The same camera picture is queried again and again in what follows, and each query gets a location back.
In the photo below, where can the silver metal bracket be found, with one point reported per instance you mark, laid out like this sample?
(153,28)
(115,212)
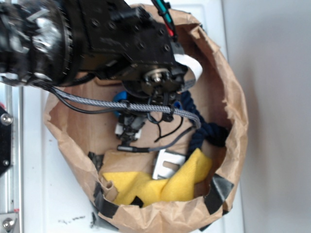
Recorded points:
(167,164)

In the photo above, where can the blue rubber ball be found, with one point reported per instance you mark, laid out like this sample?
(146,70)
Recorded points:
(120,97)

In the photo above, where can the aluminium frame rail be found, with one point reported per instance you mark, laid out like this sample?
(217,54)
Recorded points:
(11,191)

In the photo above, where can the brown paper bag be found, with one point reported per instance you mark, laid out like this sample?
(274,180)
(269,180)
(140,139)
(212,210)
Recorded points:
(84,143)

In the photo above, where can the black mounting plate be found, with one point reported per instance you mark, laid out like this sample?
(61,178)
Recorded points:
(6,122)

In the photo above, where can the yellow microfiber cloth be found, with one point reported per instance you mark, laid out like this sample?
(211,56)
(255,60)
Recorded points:
(180,187)

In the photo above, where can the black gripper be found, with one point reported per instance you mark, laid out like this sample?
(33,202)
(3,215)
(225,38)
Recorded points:
(158,86)

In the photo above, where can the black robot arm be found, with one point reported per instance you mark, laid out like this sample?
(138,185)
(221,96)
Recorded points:
(59,43)

